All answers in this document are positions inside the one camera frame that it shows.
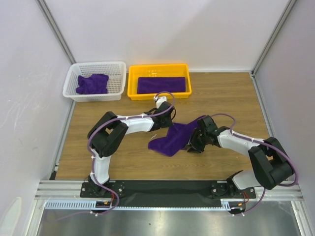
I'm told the purple towel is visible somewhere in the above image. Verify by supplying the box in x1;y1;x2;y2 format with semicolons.
148;115;205;157
76;74;109;95
137;77;186;94

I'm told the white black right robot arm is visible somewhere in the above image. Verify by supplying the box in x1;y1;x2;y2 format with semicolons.
186;116;298;198

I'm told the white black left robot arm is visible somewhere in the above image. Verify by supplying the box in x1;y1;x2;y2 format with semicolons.
87;101;176;197

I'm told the white perforated plastic basket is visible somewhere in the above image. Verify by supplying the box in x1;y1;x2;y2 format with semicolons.
63;61;126;102

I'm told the purple towel in basket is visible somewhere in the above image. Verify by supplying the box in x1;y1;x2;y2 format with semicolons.
76;74;109;95

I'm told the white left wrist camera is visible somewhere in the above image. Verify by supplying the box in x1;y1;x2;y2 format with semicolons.
154;96;167;108

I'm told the white slotted cable duct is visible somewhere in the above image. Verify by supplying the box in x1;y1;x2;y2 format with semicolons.
45;200;244;211

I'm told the aluminium frame rail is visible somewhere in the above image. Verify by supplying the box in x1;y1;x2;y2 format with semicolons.
35;180;304;201

